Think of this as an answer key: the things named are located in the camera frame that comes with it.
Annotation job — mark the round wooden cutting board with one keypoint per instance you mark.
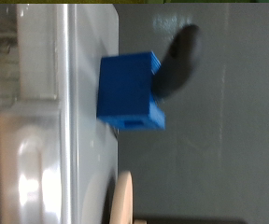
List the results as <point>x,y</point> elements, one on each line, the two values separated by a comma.
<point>122,199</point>

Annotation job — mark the metal spatula with blue block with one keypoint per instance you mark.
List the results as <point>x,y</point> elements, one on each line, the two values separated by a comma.
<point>125,90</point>

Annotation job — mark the white bread slice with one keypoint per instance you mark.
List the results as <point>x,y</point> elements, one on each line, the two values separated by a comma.
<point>140,221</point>

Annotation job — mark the silver toaster oven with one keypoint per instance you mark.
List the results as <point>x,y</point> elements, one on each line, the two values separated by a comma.
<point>91,161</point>

